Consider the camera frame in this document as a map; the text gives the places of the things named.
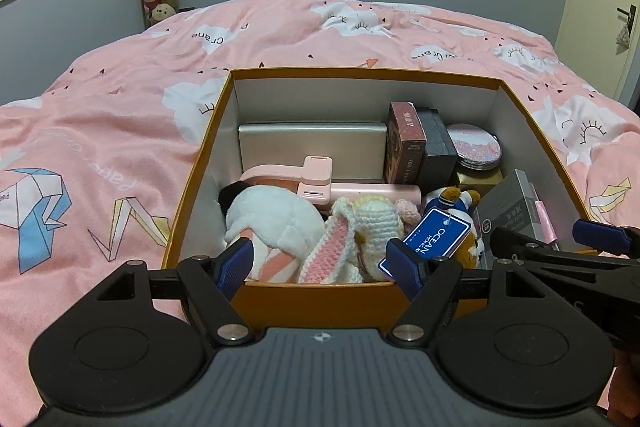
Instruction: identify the orange cardboard box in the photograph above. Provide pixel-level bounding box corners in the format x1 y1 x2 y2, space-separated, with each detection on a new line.
160 68 594 331

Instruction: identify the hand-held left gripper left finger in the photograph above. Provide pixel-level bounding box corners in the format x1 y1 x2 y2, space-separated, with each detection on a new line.
97 237 256 347

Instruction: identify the white plush rabbit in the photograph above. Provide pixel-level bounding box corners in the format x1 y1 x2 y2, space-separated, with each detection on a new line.
219 184 326 284

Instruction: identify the pink printed blanket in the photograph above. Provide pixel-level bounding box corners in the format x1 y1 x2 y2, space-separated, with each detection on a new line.
0 0 640 427

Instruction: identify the gold box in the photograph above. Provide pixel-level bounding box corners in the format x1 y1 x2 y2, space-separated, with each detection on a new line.
452 164 506 198

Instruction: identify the grey box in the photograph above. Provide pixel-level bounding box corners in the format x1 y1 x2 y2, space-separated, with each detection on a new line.
472 169 549 249

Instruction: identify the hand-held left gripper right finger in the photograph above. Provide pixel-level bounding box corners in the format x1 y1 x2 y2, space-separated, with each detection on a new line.
385 238 547 344

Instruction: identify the brown card box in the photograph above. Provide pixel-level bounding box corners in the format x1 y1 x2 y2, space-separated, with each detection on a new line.
385 102 429 186

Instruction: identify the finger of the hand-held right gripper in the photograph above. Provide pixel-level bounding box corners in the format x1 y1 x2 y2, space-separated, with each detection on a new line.
489 227 640 279
572 218 640 259

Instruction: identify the brown plush toy blue outfit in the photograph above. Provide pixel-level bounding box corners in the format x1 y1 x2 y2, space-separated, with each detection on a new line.
377 187 489 283

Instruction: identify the black box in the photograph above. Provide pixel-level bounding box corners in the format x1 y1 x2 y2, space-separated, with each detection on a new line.
415 107 460 188

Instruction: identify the cream crocheted bunny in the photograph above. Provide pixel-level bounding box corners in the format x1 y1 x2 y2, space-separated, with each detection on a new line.
297 194 424 284

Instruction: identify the round floral tin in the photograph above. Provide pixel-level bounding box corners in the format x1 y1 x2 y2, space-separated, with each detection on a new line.
445 123 503 170

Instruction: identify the silver box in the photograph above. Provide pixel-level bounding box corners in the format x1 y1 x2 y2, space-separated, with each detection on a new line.
237 121 390 186

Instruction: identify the pink handheld device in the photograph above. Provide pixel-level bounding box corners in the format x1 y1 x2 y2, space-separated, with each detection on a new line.
239 155 335 210

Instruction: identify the pink tube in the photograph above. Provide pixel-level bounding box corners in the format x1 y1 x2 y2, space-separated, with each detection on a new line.
327 182 424 214

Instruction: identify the small hanging pouch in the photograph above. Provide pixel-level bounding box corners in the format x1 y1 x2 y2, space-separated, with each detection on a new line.
614 14 635 48

